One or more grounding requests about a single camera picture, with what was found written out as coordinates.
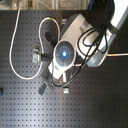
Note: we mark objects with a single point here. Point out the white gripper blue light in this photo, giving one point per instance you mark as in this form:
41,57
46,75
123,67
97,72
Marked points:
63,58

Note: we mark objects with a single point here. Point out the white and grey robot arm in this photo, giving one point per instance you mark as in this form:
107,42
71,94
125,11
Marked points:
79,37

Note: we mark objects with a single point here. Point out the black cable clip upper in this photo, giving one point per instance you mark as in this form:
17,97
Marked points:
49,37

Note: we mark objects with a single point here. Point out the grey metal cable clip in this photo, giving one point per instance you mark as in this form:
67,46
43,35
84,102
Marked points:
36,53

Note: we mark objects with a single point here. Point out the black cable clip lower left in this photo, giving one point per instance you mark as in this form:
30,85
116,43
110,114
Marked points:
42,89

